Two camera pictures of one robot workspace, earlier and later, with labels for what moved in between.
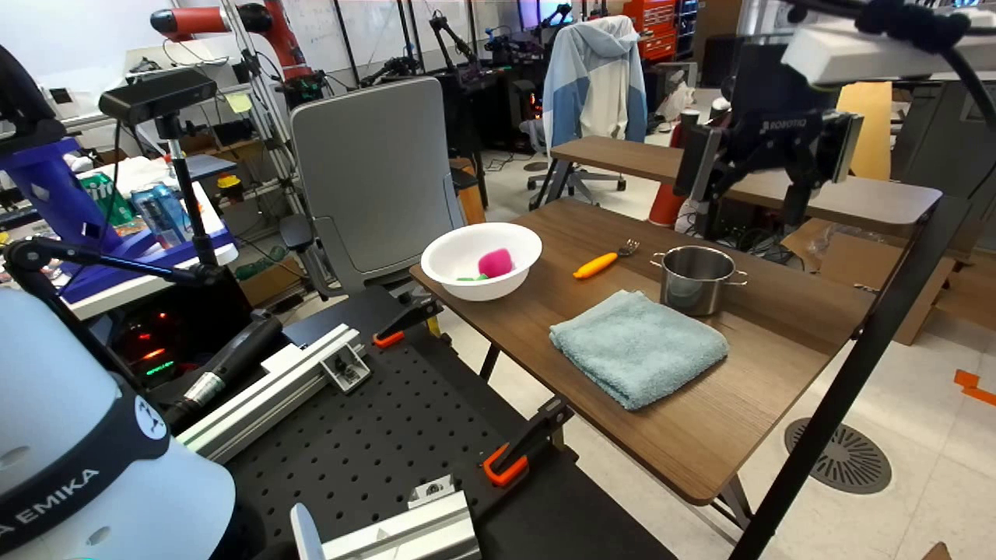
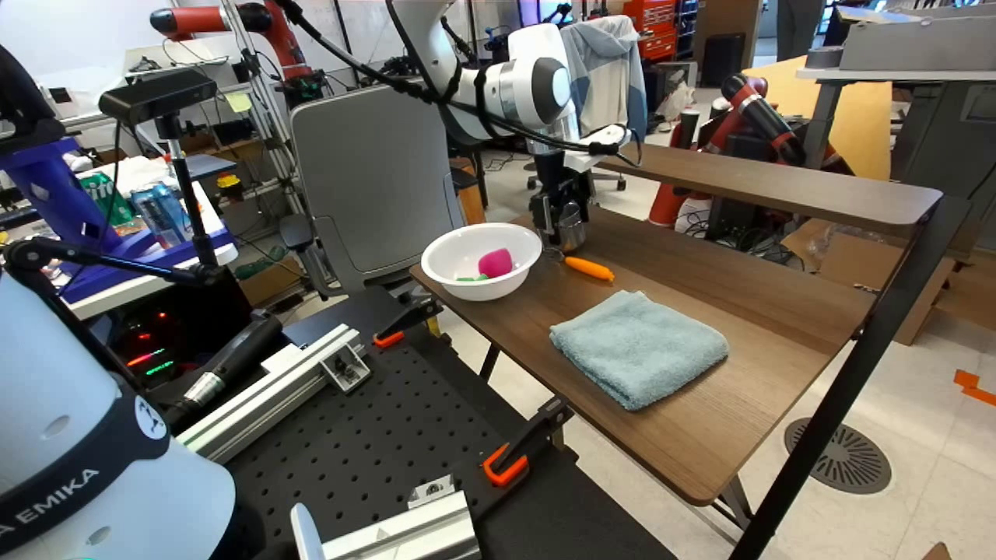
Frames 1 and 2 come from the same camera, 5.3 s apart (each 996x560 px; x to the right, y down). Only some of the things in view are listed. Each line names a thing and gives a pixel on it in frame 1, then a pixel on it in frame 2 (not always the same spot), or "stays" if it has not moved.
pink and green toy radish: (489, 267) stays
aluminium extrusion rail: (333, 356) stays
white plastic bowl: (452, 257) stays
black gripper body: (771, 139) -> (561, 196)
